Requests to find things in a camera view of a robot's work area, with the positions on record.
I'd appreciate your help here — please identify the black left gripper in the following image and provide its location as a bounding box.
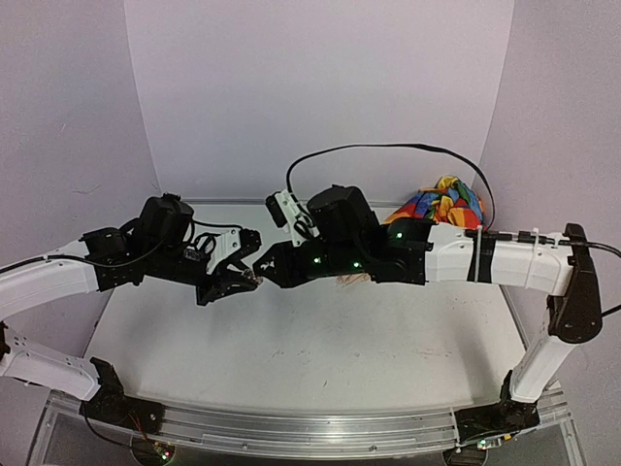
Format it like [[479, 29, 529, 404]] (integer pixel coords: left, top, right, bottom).
[[147, 243, 260, 308]]

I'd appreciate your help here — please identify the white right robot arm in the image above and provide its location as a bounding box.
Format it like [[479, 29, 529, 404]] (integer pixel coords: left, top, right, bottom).
[[253, 185, 604, 404]]

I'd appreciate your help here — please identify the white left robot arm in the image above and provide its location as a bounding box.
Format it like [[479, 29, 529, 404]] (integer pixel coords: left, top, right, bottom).
[[1, 194, 261, 424]]

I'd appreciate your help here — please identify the mannequin hand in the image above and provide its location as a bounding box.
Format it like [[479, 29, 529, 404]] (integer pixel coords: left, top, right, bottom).
[[336, 273, 371, 286]]

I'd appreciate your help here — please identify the rainbow coloured sleeve cloth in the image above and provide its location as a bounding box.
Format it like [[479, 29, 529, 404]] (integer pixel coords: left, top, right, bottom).
[[382, 176, 484, 229]]

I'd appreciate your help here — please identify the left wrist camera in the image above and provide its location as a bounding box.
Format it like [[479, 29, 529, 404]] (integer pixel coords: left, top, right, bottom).
[[206, 228, 262, 275]]

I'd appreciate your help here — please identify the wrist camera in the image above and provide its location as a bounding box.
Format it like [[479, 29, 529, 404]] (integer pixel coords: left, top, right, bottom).
[[206, 228, 262, 275], [265, 189, 318, 247]]

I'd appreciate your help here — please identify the black left camera cable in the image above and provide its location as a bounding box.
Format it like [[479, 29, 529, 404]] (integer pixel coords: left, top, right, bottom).
[[0, 217, 244, 273]]

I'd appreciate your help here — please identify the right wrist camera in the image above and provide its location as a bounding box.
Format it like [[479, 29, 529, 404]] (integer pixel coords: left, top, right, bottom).
[[265, 189, 318, 247]]

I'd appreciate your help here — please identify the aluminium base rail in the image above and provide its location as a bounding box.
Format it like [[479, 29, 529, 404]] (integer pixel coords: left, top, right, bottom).
[[28, 387, 583, 466]]

